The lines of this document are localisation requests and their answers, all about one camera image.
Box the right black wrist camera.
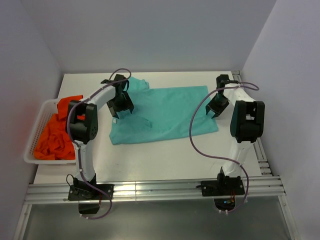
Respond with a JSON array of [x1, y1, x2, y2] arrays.
[[216, 74, 240, 89]]

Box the white plastic basket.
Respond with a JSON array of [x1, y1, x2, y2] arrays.
[[23, 98, 76, 165]]

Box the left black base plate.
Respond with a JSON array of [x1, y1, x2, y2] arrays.
[[67, 182, 114, 201]]

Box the teal t-shirt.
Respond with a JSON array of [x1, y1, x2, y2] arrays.
[[109, 77, 219, 145]]

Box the orange t-shirt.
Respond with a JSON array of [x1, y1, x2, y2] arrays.
[[33, 95, 83, 161]]

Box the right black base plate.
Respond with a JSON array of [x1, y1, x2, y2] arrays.
[[197, 179, 245, 197]]

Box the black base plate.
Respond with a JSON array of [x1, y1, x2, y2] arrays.
[[67, 182, 114, 201], [197, 179, 245, 197]]

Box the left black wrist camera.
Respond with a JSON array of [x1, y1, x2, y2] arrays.
[[100, 74, 130, 93]]

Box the aluminium rail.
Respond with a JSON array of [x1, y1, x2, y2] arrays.
[[24, 176, 286, 205], [232, 70, 298, 240]]

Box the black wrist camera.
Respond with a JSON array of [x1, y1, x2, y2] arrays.
[[100, 74, 130, 93], [216, 74, 240, 89]]

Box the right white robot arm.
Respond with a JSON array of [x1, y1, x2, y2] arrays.
[[205, 81, 265, 178]]

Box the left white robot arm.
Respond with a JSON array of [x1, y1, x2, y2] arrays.
[[65, 80, 134, 200]]

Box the right side aluminium rail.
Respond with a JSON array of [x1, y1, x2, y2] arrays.
[[232, 70, 298, 240]]

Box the front aluminium rail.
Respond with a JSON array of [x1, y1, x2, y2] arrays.
[[24, 176, 286, 205]]

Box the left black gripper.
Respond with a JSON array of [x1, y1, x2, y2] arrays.
[[107, 92, 134, 119]]

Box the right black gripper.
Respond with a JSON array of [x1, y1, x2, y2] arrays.
[[205, 94, 230, 119]]

